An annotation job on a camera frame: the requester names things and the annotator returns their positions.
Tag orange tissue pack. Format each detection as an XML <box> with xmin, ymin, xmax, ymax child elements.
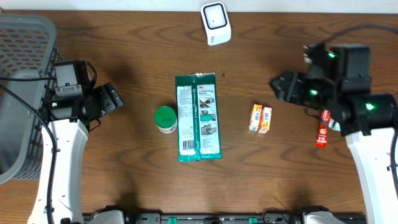
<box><xmin>258</xmin><ymin>107</ymin><xmax>272</xmax><ymax>134</ymax></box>
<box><xmin>249</xmin><ymin>104</ymin><xmax>262</xmax><ymax>131</ymax></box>

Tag mint green wipes pack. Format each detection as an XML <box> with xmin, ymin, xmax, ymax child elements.
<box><xmin>328</xmin><ymin>118</ymin><xmax>341</xmax><ymax>132</ymax></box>

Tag red adhesive tube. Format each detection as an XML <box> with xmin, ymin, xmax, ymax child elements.
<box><xmin>315</xmin><ymin>110</ymin><xmax>330</xmax><ymax>147</ymax></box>

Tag green-lidded small jar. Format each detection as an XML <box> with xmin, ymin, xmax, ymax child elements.
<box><xmin>154</xmin><ymin>106</ymin><xmax>178</xmax><ymax>134</ymax></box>

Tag green 3M adhesive package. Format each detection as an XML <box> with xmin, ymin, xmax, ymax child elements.
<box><xmin>175</xmin><ymin>73</ymin><xmax>222</xmax><ymax>162</ymax></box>

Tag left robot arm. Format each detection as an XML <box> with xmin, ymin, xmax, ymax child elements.
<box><xmin>28</xmin><ymin>83</ymin><xmax>123</xmax><ymax>223</ymax></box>

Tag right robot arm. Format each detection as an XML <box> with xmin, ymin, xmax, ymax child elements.
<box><xmin>270</xmin><ymin>71</ymin><xmax>397</xmax><ymax>223</ymax></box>

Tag white barcode scanner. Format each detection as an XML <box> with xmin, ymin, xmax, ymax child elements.
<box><xmin>200</xmin><ymin>1</ymin><xmax>232</xmax><ymax>46</ymax></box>

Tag grey plastic mesh basket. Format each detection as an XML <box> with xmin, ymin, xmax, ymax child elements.
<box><xmin>1</xmin><ymin>14</ymin><xmax>62</xmax><ymax>183</ymax></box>

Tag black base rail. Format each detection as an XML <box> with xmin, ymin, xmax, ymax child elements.
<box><xmin>82</xmin><ymin>204</ymin><xmax>368</xmax><ymax>224</ymax></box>

